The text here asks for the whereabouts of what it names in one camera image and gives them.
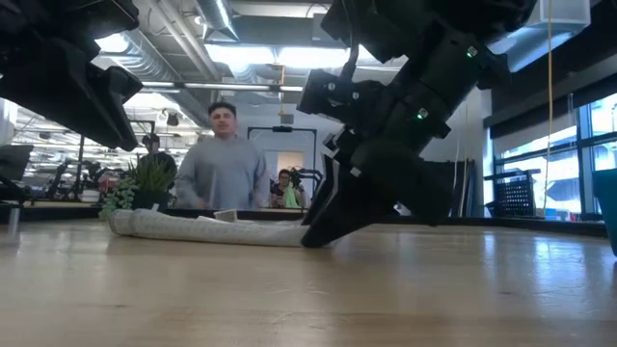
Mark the spiky green potted plant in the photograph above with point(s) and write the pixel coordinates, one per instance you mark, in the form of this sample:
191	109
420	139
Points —
152	183

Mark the black leaning panel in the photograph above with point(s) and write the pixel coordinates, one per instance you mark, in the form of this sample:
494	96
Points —
465	188

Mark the green cloth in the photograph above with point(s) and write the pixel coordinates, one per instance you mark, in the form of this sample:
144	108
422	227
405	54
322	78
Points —
290	197

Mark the small black robot arm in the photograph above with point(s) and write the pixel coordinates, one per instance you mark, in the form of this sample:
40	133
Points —
308	176

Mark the black perforated crate cart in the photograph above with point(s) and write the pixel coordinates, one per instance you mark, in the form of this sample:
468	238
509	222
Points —
513	197

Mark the black table edge rail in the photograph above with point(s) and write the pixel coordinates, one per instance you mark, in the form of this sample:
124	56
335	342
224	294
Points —
506	224

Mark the grey waffle-weave towel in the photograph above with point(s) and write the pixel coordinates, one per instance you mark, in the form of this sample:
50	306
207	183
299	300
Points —
202	233

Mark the trailing succulent plant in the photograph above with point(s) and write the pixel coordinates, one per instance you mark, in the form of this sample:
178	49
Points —
118	197

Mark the silver metal post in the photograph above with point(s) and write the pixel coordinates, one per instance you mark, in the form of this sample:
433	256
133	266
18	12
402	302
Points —
14	221

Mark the long ceiling light bar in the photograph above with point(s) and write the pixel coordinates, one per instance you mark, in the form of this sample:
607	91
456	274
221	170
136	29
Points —
226	87

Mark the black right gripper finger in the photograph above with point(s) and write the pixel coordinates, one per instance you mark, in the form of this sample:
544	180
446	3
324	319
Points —
429	193
352	202

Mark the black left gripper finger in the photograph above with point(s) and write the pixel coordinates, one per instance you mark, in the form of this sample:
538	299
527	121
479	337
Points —
72	91
124	84

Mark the person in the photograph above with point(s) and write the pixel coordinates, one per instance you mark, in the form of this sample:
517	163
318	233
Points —
161	159
282	180
222	168

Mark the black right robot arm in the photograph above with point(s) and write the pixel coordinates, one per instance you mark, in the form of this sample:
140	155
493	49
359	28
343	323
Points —
458	58

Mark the silver rectangular air duct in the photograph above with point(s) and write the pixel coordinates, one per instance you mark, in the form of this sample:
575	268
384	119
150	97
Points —
564	19

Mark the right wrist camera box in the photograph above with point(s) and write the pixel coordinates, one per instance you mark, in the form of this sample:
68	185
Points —
337	96

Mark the dark computer monitor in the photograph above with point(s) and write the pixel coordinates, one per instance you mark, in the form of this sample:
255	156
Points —
14	161

